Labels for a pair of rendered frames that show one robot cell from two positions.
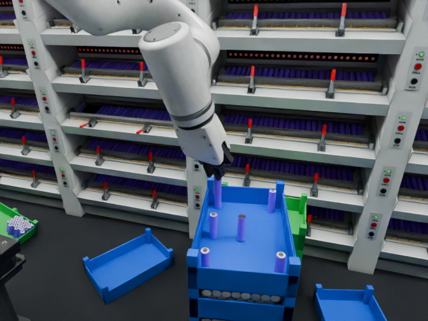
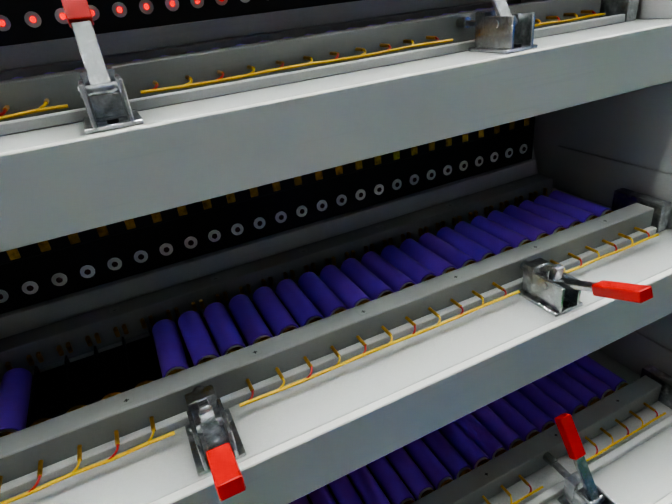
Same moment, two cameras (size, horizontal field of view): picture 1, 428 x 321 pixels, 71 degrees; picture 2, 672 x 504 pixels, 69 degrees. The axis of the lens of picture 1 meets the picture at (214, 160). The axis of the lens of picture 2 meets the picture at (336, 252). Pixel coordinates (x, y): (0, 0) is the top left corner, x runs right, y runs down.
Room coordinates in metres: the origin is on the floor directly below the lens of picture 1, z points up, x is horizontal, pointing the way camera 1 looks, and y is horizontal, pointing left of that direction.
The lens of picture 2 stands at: (1.00, 0.62, 0.65)
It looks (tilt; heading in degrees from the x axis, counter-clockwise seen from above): 9 degrees down; 324
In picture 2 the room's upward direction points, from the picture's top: 14 degrees counter-clockwise
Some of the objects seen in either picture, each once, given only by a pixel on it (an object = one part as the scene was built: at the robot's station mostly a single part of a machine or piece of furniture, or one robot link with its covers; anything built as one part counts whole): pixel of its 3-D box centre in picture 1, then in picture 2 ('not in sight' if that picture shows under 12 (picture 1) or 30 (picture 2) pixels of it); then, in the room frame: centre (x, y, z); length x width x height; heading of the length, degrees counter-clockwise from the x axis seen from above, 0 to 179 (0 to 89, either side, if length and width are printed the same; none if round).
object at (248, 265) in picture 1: (243, 225); not in sight; (0.55, -0.07, 0.52); 0.30 x 0.20 x 0.08; 174
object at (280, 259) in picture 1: (279, 267); not in sight; (0.43, -0.12, 0.52); 0.02 x 0.02 x 0.06
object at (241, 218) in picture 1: (241, 228); not in sight; (0.54, -0.06, 0.52); 0.02 x 0.02 x 0.06
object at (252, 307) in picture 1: (242, 253); not in sight; (0.55, -0.07, 0.44); 0.30 x 0.20 x 0.08; 174
